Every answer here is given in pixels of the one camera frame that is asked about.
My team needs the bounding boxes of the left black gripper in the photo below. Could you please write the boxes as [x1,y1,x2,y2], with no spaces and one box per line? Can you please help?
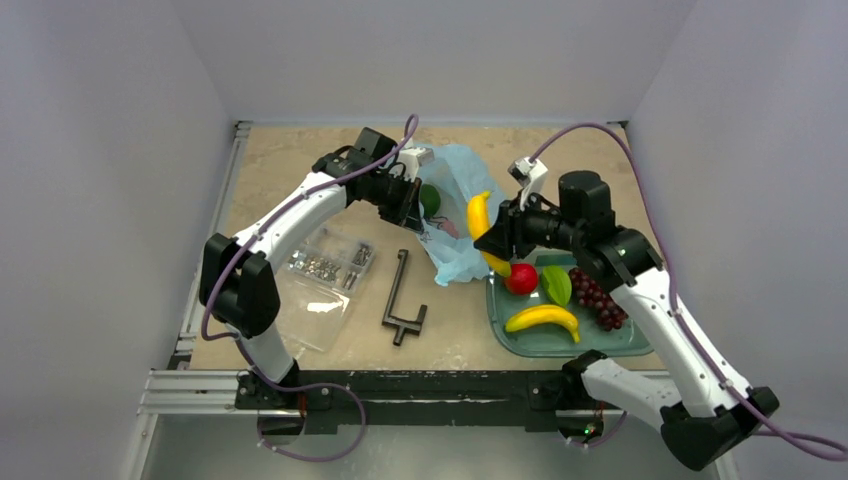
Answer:
[365,172,424,234]

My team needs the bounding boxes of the yellow fake banana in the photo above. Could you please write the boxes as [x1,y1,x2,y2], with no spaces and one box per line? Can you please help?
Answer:
[504,304,581,343]
[466,190,512,278]

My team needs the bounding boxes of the red fake apple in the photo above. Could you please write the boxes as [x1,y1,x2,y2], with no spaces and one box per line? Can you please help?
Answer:
[504,263,539,295]

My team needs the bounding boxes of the blue plastic bag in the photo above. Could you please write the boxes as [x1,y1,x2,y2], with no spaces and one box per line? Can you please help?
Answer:
[417,144,506,287]

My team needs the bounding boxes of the green fake lime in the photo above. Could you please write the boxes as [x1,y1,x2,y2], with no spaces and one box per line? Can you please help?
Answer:
[540,265,572,307]

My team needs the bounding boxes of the red fake grapes bunch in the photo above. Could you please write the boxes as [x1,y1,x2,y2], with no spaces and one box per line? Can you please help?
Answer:
[568,267,628,332]

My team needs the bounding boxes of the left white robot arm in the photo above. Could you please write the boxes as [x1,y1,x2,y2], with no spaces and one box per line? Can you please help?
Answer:
[198,127,423,409]

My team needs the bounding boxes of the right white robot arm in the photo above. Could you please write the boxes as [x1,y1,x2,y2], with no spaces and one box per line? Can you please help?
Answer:
[467,170,780,471]

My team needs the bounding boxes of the clear plastic screw box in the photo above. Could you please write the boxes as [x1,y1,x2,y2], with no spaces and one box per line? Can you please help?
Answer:
[275,225,376,352]

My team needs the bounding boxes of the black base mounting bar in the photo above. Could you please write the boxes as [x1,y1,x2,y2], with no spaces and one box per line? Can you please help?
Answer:
[234,370,617,442]

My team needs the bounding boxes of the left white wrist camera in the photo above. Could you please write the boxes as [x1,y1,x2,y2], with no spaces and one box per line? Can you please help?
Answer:
[390,146,435,180]

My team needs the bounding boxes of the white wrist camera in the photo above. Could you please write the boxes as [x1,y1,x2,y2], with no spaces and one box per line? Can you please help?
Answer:
[390,146,435,180]
[507,157,549,211]

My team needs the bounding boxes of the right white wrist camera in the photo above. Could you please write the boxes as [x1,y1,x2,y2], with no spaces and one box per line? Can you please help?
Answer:
[507,157,549,211]

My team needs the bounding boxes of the black metal bracket tool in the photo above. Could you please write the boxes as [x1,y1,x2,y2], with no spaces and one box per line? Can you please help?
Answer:
[380,248,429,348]

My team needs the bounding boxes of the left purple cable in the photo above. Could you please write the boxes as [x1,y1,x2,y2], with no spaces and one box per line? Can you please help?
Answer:
[199,112,421,464]

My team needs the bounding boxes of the aluminium frame rail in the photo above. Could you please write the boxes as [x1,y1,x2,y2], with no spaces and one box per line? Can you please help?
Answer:
[137,370,590,416]

